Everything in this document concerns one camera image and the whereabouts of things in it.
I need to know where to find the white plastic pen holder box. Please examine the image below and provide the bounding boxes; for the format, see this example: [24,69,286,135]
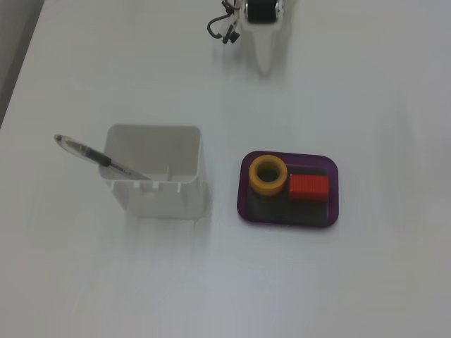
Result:
[97,123,207,220]

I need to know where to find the black gripper cable with plug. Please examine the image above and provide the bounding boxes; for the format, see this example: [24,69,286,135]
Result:
[206,0,242,45]

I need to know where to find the red ribbed block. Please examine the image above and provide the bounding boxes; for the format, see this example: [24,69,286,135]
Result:
[288,175,330,202]

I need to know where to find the yellow tape roll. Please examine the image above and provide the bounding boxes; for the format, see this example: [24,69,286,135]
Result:
[249,156,290,196]

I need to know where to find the black clear ballpoint pen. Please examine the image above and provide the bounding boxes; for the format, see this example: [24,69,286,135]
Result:
[53,134,152,181]

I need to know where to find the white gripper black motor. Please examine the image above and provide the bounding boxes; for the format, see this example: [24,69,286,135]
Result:
[241,0,287,74]

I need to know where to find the purple metal tray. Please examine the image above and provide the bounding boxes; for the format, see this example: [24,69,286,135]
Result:
[235,150,340,232]

